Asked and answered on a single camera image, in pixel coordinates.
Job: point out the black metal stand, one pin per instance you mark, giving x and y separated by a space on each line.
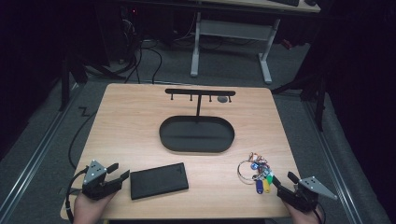
66 84
319 99

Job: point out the dark computer tower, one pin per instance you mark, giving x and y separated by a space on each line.
121 34

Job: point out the black key stand with tray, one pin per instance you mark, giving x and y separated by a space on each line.
196 133

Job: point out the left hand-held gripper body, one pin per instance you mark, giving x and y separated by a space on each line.
93 174

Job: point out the grey tape strip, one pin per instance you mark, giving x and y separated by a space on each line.
62 190

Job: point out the black keyboard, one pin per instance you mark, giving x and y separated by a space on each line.
285 2

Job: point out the key bunch with coloured tags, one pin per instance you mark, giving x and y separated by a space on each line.
258 174

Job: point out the person's left hand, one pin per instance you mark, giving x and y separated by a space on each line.
90 208

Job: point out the grey round table grommet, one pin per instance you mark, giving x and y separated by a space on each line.
222 99

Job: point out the black computer mouse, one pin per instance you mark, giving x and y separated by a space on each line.
310 2

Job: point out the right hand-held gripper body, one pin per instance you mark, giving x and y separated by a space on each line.
306 196

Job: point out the person's right hand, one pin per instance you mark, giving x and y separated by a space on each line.
305 217

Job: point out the white-legged desk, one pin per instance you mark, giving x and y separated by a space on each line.
232 29

